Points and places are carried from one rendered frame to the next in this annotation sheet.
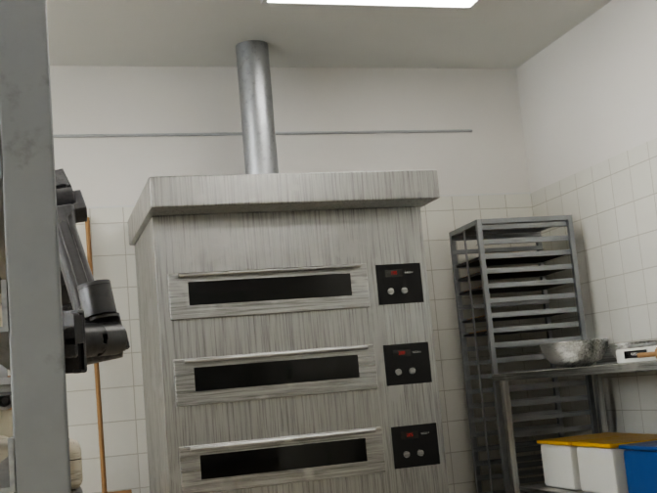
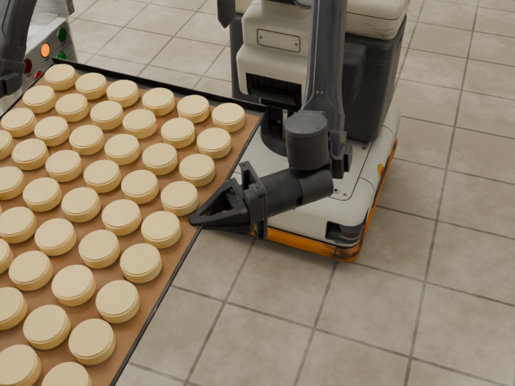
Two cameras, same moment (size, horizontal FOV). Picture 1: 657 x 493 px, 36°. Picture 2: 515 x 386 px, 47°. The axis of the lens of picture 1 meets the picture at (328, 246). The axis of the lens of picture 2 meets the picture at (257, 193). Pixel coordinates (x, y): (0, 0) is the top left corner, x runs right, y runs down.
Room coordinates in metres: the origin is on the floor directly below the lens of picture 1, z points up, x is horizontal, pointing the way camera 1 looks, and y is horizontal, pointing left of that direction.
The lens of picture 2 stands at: (1.17, 0.09, 1.58)
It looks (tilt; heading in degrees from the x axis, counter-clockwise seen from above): 44 degrees down; 37
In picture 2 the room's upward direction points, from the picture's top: straight up
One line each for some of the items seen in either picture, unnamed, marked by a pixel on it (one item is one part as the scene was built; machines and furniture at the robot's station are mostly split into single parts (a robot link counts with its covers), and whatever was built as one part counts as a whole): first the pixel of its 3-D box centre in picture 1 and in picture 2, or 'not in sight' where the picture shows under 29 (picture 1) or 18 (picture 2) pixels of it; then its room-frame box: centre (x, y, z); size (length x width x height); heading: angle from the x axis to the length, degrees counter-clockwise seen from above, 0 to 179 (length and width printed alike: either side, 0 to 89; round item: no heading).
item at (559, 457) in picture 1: (591, 460); not in sight; (5.72, -1.36, 0.36); 0.46 x 0.38 x 0.26; 105
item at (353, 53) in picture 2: not in sight; (307, 79); (2.44, 0.85, 0.62); 0.28 x 0.27 x 0.25; 105
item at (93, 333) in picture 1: (78, 340); (270, 195); (1.65, 0.42, 1.01); 0.07 x 0.07 x 0.10; 60
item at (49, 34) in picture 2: not in sight; (43, 63); (1.90, 1.32, 0.77); 0.24 x 0.04 x 0.14; 19
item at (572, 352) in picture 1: (575, 354); not in sight; (5.71, -1.34, 0.95); 0.39 x 0.39 x 0.14
